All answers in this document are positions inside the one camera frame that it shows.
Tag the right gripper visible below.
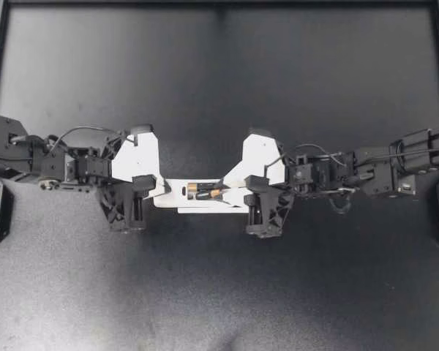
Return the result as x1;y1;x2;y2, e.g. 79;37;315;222
219;146;298;240

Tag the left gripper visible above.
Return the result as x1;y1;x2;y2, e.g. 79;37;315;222
97;129;172;233

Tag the white remote control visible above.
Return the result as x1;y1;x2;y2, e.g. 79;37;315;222
153;178;249;210

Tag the white battery cover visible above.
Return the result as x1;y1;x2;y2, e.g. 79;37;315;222
176;206;250;215

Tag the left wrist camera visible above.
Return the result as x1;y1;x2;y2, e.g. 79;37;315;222
111;124;162;191

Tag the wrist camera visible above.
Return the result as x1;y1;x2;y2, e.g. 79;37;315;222
111;124;162;191
222;127;288;188

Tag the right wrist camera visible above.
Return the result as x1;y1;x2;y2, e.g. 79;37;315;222
222;127;288;188

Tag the black cable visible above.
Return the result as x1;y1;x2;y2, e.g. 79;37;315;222
295;143;352;164
53;125;128;148

